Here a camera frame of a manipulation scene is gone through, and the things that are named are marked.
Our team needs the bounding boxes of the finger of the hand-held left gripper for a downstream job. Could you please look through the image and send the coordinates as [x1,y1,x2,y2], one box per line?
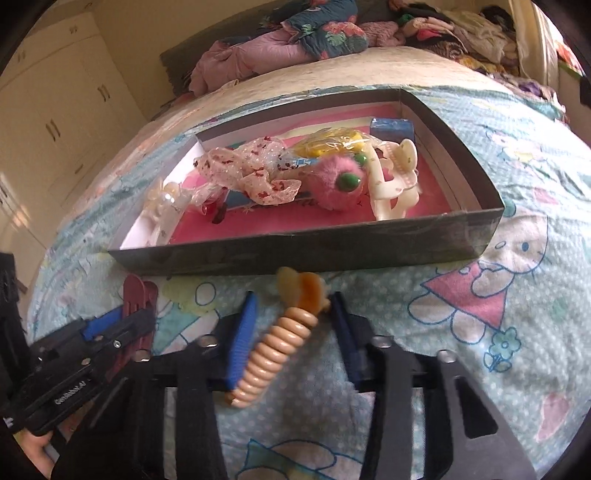
[98,310,156,371]
[83,307,126,341]

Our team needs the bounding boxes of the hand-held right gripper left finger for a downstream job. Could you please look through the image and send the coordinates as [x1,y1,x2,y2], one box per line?
[51,291,259,480]

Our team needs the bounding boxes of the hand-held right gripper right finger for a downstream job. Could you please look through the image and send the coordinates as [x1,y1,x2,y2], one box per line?
[330,291,539,480]

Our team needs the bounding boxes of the beige spiral hair tie with heart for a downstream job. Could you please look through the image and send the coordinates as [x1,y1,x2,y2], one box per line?
[225,267,328,409]

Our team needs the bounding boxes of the grey cardboard box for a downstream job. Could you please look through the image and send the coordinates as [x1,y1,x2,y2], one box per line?
[107,89,505,278]

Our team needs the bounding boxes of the clear bow hair clip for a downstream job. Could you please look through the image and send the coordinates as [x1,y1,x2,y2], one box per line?
[145,180,195,247]

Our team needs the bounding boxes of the pink fluffy pompom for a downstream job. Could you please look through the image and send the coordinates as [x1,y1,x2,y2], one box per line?
[302,154,370,210]

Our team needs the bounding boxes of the beige lace bow with red dots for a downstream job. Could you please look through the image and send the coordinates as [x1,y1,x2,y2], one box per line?
[194,138,301,206]

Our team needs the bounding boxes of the yellow hair clips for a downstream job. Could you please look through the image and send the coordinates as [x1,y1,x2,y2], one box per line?
[293,128,375,160]

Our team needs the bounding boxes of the small blue box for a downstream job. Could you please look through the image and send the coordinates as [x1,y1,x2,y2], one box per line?
[370,117,414,139]

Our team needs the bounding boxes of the person's left hand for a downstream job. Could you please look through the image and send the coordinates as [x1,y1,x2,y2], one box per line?
[11,431,58,478]

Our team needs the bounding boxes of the white claw hair clip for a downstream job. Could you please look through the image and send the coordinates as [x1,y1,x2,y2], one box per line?
[367,138,421,222]

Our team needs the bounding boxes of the cream wardrobe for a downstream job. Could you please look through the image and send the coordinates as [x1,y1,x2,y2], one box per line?
[0,11,148,259]

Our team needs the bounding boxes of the beige bedspread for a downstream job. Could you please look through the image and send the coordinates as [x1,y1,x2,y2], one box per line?
[92,44,513,153]

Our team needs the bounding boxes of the dark green headboard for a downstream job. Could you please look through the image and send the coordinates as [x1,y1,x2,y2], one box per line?
[159,32,222,93]

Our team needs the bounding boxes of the pink quilt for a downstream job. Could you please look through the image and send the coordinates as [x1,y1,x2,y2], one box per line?
[189,21,407,95]

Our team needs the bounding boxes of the pile of clothes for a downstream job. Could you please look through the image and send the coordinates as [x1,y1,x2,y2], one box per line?
[388,0,522,75]

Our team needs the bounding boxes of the cream curtain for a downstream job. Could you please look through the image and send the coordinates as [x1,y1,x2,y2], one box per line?
[515,0,561,88]

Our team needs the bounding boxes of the red hair tie in clear bag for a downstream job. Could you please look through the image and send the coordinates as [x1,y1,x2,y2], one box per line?
[198,198,229,224]

